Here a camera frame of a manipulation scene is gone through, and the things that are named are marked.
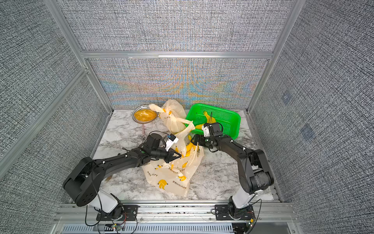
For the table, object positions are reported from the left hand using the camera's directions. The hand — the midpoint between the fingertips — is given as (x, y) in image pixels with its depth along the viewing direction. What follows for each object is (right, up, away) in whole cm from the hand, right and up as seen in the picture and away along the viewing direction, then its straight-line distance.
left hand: (182, 155), depth 81 cm
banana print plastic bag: (-6, +23, +10) cm, 26 cm away
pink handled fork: (-30, +13, +25) cm, 41 cm away
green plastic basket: (+35, +20, +26) cm, 48 cm away
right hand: (+9, +9, +10) cm, 16 cm away
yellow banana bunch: (+4, +3, +10) cm, 11 cm away
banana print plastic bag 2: (-3, -9, -6) cm, 12 cm away
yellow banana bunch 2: (+20, +20, +29) cm, 41 cm away
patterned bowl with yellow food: (-30, +24, +28) cm, 48 cm away
